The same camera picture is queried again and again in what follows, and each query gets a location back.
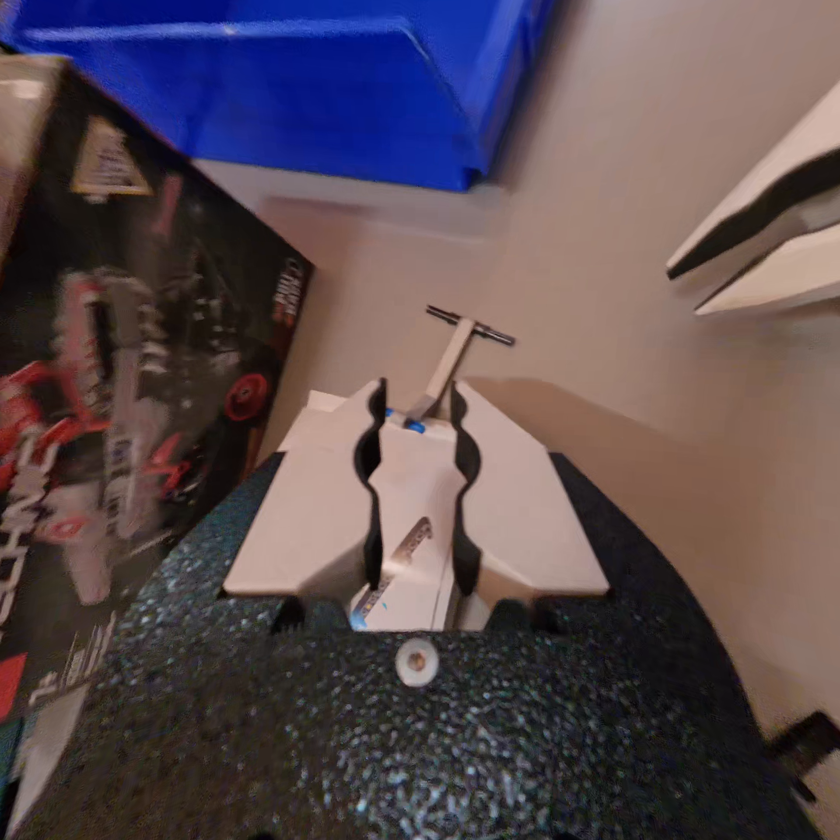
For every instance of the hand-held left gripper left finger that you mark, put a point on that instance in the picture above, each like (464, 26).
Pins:
(295, 525)

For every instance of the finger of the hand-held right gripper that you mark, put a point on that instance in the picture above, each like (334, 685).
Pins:
(794, 275)
(787, 151)

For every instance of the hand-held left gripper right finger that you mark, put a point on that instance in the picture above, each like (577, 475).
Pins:
(538, 525)

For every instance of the blue toy pin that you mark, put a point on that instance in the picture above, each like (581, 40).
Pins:
(416, 427)

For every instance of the grey angled toy beam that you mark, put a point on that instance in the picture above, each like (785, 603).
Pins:
(449, 361)

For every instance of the black toy axle pin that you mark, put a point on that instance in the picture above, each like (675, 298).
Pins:
(499, 335)

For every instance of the grey desk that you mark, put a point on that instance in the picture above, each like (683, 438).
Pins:
(590, 394)

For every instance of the white instruction booklet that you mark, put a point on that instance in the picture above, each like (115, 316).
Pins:
(413, 499)

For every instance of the black printed toy box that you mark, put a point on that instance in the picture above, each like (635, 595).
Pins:
(131, 328)

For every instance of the blue plastic bin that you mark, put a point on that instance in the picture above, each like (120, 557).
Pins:
(328, 98)

